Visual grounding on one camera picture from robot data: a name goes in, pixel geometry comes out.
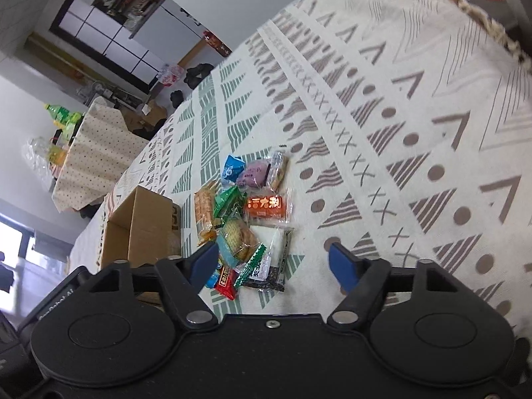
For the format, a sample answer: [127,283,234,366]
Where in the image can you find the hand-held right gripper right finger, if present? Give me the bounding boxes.
[327,242,472,327]

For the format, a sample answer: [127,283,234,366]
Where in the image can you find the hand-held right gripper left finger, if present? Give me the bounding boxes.
[83,241,220,328]

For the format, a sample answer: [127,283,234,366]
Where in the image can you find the brown cardboard box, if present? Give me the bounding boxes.
[96,186,182,304]

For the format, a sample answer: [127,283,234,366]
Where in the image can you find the purple round snack packet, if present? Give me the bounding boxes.
[235,158,273,188]

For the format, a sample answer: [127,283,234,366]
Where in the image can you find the red snack packet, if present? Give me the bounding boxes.
[214,266,239,300]

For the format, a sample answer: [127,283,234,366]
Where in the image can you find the round biscuit packet blue edge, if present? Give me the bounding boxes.
[216,210,260,267]

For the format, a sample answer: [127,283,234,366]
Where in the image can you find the green white snack packet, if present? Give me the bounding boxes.
[233,243,269,289]

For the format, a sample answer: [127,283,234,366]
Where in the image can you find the long orange cracker packet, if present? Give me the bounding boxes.
[193,181,219,247]

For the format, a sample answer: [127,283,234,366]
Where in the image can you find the clear packet dark contents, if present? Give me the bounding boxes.
[243,224,295,294]

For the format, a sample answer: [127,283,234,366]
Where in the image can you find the orange snack packet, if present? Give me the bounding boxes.
[243,189,294,225]

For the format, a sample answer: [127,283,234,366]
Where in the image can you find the blue crumpled snack packet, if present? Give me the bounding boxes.
[220,155,247,187]

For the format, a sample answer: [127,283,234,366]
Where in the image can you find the clear biscuit packet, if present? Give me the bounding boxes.
[266,150,289,192]

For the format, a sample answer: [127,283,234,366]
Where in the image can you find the table with dotted cloth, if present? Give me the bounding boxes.
[51,96,148,212]

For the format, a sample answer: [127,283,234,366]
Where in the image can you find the stacked cardboard boxes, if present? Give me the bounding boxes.
[125,100,167,131]

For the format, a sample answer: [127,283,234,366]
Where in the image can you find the black bag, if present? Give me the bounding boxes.
[185,62,213,90]

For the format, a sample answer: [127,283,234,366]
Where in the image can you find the pink white plastic bag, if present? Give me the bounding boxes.
[157,62,186,88]

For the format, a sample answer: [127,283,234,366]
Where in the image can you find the window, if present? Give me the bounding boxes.
[0,214,36,264]

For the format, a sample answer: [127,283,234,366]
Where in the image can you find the clear plastic bag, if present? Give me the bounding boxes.
[23,136,55,184]

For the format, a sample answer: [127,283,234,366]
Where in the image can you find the grey fan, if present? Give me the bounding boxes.
[77,79,109,104]

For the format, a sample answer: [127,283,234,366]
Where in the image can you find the red hanging decoration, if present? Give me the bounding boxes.
[202,30,231,57]

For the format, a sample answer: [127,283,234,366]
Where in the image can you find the dark framed glass door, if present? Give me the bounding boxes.
[49,0,165,92]

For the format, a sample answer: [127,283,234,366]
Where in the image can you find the cluttered shelf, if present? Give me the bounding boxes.
[91,0,169,40]

